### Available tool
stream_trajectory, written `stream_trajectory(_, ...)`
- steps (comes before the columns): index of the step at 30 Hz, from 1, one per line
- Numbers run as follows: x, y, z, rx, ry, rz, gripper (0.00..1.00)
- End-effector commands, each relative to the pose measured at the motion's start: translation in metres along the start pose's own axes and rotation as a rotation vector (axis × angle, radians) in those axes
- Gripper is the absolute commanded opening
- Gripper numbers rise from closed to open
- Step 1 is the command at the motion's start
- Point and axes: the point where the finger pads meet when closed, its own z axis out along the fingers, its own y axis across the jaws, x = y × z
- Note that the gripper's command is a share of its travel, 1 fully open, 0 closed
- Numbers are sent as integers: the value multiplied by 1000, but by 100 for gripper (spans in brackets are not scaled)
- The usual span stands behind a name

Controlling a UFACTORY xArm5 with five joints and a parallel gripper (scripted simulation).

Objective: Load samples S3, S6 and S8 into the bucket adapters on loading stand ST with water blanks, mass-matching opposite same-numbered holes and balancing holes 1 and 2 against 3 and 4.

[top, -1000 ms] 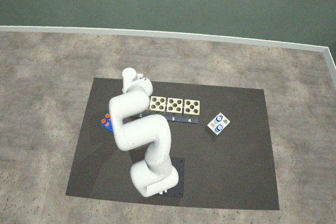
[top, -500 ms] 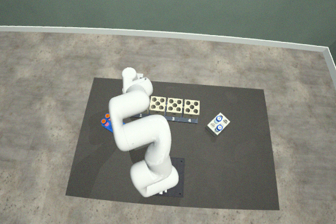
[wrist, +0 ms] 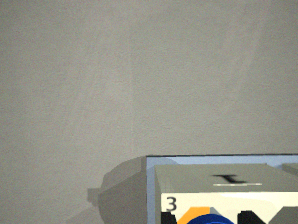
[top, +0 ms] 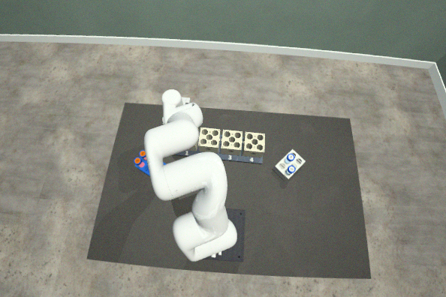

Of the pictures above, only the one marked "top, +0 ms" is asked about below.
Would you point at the cream block with round holes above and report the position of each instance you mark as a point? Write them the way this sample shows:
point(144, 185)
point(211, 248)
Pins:
point(208, 140)
point(231, 142)
point(194, 148)
point(254, 147)

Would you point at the white tube rack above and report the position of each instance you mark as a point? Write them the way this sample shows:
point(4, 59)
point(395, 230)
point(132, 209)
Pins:
point(281, 171)

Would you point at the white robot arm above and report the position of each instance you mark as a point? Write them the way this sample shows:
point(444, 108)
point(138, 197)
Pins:
point(208, 221)

